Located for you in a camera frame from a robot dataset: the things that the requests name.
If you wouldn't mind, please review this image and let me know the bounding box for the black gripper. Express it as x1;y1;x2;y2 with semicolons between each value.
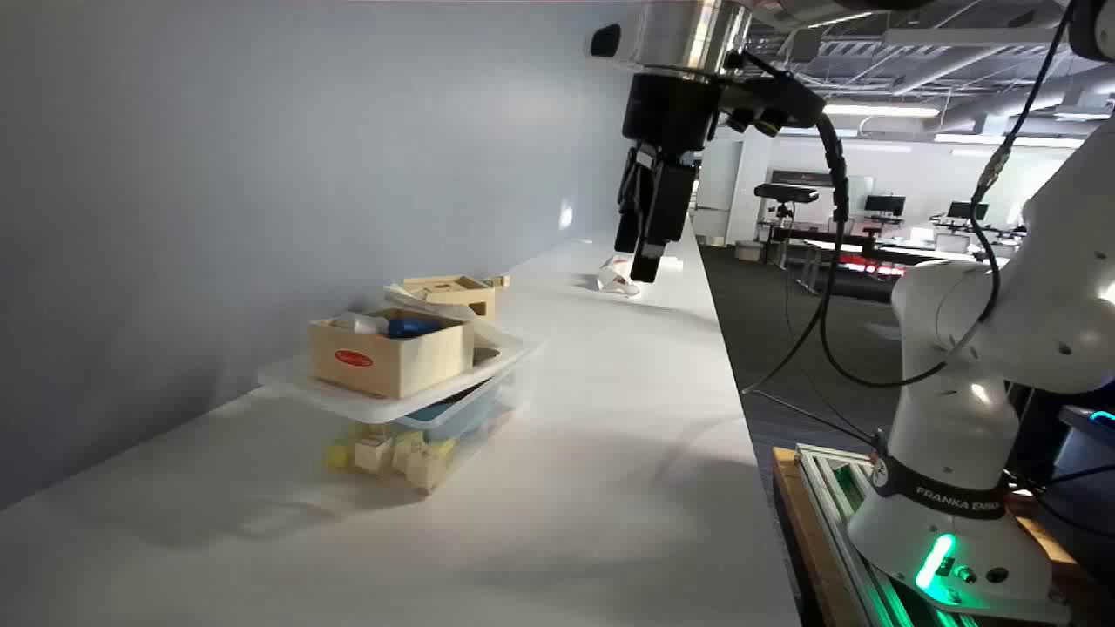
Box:
610;72;723;287

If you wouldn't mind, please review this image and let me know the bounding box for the blue toy piece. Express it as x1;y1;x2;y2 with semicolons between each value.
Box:
381;312;436;343

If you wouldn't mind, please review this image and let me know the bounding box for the white toy piece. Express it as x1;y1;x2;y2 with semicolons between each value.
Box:
343;308;392;337

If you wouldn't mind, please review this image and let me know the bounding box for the cream toy block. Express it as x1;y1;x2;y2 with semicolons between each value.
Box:
351;430;397;476
395;430;461;496

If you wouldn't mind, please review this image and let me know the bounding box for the white crumpled plastic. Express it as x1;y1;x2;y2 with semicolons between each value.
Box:
593;257;645;300

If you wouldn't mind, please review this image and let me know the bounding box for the black background table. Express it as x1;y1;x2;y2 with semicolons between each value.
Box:
750;166;843;237

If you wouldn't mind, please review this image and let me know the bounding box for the long table with red edge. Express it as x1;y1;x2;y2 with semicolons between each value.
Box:
771;224;1014;308

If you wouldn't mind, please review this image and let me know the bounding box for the clear plastic storage container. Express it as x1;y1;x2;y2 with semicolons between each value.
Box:
323;365;525;503

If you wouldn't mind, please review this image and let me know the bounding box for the ceiling light strip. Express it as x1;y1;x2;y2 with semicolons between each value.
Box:
816;100;943;121
933;131;1091;149

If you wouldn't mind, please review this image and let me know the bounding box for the dark blue bin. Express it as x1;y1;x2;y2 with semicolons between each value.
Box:
1050;400;1115;561

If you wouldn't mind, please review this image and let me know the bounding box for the black cable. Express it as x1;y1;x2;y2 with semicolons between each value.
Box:
723;5;1077;394
743;243;898;455

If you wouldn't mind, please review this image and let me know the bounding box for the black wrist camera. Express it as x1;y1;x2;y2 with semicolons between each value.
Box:
717;69;829;138

